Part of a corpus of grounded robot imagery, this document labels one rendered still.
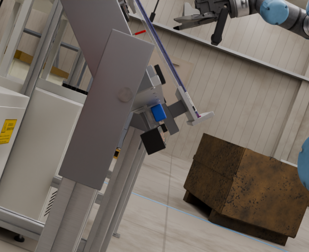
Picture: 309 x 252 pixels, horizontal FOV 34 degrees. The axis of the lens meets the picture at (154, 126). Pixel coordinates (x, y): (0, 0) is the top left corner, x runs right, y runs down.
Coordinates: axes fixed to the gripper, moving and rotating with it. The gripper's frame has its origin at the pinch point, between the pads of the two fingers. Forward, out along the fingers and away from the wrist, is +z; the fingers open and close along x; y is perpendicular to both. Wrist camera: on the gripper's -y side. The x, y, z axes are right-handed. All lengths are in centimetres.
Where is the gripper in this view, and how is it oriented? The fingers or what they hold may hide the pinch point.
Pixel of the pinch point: (173, 26)
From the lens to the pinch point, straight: 166.8
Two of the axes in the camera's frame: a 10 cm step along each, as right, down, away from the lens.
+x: -0.2, 0.1, -10.0
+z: -9.8, 2.1, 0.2
